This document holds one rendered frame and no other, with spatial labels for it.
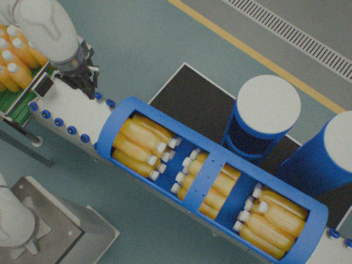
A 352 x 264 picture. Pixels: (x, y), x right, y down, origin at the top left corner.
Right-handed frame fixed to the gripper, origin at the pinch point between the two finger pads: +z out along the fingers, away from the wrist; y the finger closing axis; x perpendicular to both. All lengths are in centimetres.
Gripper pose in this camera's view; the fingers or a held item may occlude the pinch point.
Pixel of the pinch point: (89, 91)
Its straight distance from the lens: 117.4
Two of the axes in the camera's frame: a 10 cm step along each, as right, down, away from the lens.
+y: 10.0, -0.7, -0.3
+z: 0.5, 3.2, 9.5
